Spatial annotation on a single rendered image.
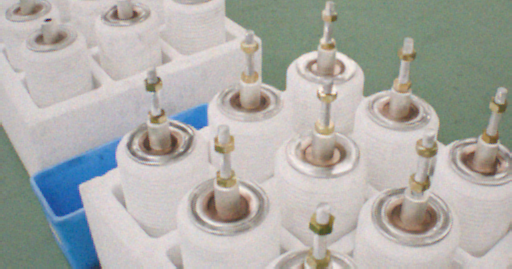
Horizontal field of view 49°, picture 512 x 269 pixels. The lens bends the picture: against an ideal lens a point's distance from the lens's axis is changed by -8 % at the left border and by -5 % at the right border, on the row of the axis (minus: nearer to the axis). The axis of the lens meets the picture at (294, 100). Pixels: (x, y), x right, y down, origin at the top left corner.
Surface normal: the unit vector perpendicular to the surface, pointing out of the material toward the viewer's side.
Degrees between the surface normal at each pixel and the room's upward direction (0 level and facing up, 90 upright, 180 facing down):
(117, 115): 90
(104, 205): 0
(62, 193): 88
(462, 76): 0
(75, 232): 92
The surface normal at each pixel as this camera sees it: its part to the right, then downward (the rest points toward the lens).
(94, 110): 0.63, 0.45
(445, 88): 0.03, -0.83
